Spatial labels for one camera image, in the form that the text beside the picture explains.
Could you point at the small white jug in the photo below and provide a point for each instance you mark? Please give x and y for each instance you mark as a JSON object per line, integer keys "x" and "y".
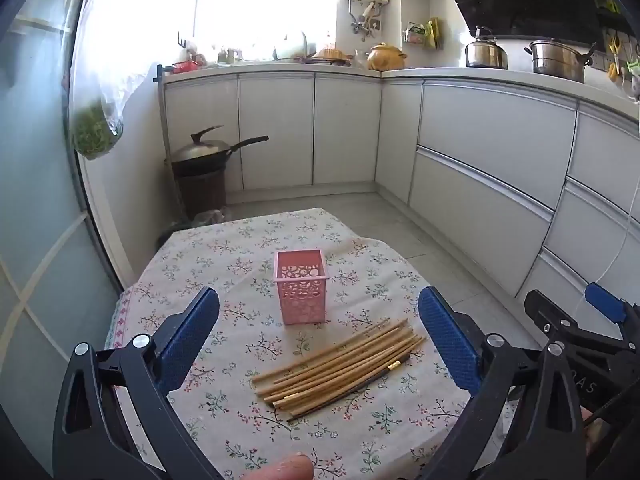
{"x": 360, "y": 59}

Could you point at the group of small jars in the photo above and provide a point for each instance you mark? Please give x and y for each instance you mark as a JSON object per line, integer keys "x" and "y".
{"x": 230, "y": 56}

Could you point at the metal water pipes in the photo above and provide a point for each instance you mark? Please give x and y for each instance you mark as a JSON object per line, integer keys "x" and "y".
{"x": 365, "y": 17}

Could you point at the hanging plastic bag of greens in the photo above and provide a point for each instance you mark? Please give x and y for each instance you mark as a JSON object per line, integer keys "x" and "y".
{"x": 92, "y": 132}

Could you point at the pile of wooden chopsticks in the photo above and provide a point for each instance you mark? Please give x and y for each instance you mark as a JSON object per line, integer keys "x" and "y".
{"x": 340, "y": 365}

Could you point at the steel kettle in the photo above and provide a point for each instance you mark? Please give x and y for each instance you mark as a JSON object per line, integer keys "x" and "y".
{"x": 486, "y": 52}

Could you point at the hanging green yellow brushes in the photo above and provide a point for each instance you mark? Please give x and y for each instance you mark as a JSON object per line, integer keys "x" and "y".
{"x": 614, "y": 60}

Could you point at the person's left hand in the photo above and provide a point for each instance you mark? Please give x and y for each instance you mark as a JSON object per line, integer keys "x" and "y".
{"x": 290, "y": 469}

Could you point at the black wok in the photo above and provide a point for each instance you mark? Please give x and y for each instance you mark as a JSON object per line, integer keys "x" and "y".
{"x": 215, "y": 166}

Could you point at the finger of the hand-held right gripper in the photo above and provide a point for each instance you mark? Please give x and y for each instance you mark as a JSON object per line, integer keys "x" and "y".
{"x": 605, "y": 302}
{"x": 550, "y": 312}

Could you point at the steel wok lid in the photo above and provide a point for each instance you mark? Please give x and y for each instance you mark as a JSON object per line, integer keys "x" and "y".
{"x": 200, "y": 151}

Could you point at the person's right hand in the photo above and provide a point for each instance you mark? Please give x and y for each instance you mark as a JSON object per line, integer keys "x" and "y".
{"x": 596, "y": 440}

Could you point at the black hook rack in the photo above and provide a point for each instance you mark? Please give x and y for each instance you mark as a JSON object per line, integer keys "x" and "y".
{"x": 181, "y": 40}

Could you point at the white drawer cabinet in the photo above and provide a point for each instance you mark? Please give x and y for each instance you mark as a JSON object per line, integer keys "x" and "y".
{"x": 490, "y": 150}

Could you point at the white door cabinet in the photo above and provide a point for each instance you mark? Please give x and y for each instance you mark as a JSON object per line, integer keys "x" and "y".
{"x": 275, "y": 130}

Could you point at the steel sink faucet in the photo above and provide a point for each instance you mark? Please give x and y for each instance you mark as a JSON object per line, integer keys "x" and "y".
{"x": 304, "y": 45}

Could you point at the steel stock pot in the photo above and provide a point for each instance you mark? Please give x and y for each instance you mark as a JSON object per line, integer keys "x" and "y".
{"x": 557, "y": 62}

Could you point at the brown round basket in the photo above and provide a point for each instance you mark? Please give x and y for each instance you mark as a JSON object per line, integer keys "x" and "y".
{"x": 331, "y": 55}

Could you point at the yellow clay pot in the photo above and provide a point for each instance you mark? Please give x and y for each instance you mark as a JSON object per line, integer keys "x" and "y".
{"x": 386, "y": 57}

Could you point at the floral tablecloth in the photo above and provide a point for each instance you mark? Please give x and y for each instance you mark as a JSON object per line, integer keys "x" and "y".
{"x": 225, "y": 260}

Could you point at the pink perforated utensil holder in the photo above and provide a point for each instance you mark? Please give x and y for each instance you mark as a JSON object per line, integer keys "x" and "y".
{"x": 300, "y": 295}

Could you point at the brown wicker bin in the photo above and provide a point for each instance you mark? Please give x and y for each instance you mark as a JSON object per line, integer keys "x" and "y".
{"x": 200, "y": 192}

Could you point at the black counter bracket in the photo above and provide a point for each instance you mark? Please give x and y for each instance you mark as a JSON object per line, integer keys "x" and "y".
{"x": 160, "y": 72}

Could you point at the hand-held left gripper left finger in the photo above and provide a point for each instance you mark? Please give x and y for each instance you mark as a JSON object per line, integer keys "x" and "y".
{"x": 192, "y": 340}

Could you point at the kitchen window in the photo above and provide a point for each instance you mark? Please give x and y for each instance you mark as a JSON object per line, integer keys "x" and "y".
{"x": 260, "y": 0}

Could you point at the glass sliding door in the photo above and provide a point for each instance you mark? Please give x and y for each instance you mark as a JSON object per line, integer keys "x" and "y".
{"x": 40, "y": 210}

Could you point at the crumpled clear plastic bag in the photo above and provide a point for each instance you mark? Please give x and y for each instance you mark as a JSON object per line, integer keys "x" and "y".
{"x": 209, "y": 217}

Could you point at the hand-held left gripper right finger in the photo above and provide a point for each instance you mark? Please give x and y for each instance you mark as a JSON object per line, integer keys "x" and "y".
{"x": 447, "y": 340}

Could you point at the red plastic basket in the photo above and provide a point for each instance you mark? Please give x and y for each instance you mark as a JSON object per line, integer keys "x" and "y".
{"x": 186, "y": 67}

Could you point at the wall storage rack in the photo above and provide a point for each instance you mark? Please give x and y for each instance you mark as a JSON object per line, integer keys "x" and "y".
{"x": 415, "y": 35}

